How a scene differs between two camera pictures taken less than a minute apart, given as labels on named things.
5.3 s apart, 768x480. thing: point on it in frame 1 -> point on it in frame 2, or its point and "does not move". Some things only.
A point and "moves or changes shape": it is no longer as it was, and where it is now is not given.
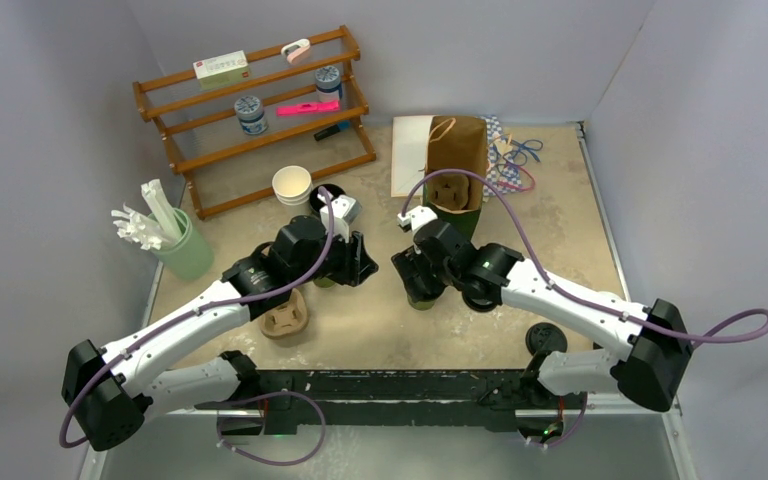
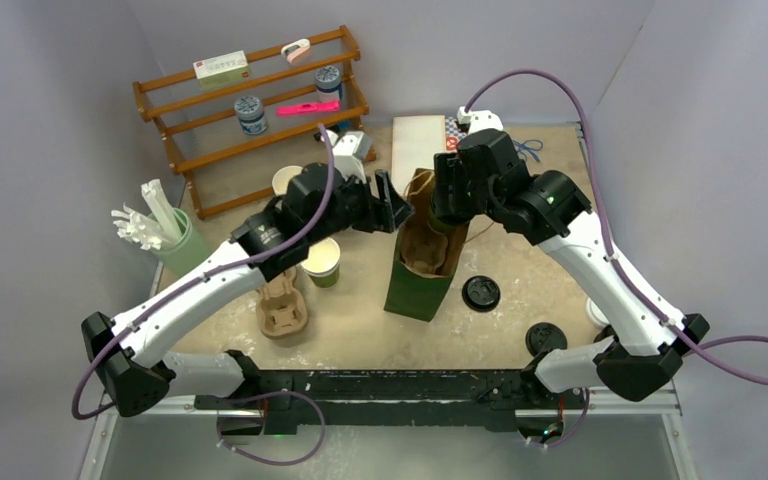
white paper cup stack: x=292 y=185 does not move
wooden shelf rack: x=267 y=120 does not move
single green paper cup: x=423 y=301 moves or changes shape
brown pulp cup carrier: x=449 y=190 moves or changes shape
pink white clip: x=297 y=51 does not move
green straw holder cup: x=190 y=257 does not move
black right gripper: x=412 y=263 -> x=452 y=172
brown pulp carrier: x=286 y=319 does not move
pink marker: x=308 y=108 does not move
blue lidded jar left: x=250 y=114 does not move
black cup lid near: x=544 y=336 does not move
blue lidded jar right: x=328 y=86 does not move
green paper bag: x=458 y=142 moves or changes shape
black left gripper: x=355 y=263 -> x=375 y=217
